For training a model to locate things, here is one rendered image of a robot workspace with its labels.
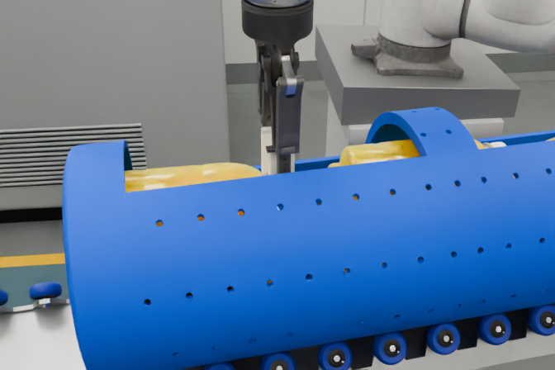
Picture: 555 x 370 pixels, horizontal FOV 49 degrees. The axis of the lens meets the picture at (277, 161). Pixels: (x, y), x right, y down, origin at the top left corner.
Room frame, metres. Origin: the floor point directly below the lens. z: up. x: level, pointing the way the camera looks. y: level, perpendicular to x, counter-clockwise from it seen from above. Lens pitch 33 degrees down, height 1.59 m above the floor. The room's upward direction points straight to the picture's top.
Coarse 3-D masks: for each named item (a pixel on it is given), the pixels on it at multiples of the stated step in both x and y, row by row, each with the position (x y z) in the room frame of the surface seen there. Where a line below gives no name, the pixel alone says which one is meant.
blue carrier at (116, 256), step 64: (384, 128) 0.74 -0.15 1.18; (448, 128) 0.63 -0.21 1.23; (64, 192) 0.51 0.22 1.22; (128, 192) 0.52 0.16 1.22; (192, 192) 0.52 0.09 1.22; (256, 192) 0.53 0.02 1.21; (320, 192) 0.53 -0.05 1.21; (384, 192) 0.54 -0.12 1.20; (448, 192) 0.55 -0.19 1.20; (512, 192) 0.56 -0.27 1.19; (64, 256) 0.46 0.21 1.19; (128, 256) 0.46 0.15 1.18; (192, 256) 0.47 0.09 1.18; (256, 256) 0.48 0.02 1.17; (320, 256) 0.49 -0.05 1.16; (384, 256) 0.50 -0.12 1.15; (448, 256) 0.51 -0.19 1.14; (512, 256) 0.52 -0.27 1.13; (128, 320) 0.43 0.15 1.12; (192, 320) 0.44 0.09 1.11; (256, 320) 0.46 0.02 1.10; (320, 320) 0.47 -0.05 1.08; (384, 320) 0.49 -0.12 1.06; (448, 320) 0.53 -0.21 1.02
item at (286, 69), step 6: (282, 60) 0.58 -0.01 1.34; (288, 60) 0.58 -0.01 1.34; (282, 66) 0.57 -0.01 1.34; (288, 66) 0.57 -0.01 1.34; (282, 72) 0.57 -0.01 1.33; (288, 72) 0.56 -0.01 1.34; (288, 78) 0.55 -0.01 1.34; (294, 78) 0.55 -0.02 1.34; (288, 84) 0.55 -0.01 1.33; (294, 84) 0.55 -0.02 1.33; (288, 90) 0.55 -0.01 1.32; (294, 90) 0.56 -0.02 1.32
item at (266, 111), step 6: (258, 48) 0.62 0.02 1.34; (264, 48) 0.62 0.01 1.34; (258, 54) 0.62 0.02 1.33; (264, 54) 0.62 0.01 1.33; (264, 84) 0.63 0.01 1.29; (276, 84) 0.63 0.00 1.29; (264, 90) 0.63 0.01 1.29; (264, 96) 0.63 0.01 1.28; (264, 102) 0.63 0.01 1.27; (264, 108) 0.63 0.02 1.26; (264, 114) 0.63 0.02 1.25; (270, 114) 0.64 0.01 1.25; (264, 120) 0.64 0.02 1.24
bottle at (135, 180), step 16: (128, 176) 0.57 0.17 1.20; (144, 176) 0.58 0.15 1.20; (160, 176) 0.58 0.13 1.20; (176, 176) 0.58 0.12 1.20; (192, 176) 0.58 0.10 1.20; (208, 176) 0.58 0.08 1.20; (224, 176) 0.59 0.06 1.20; (240, 176) 0.59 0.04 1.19; (256, 176) 0.60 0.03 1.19; (160, 224) 0.55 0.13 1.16
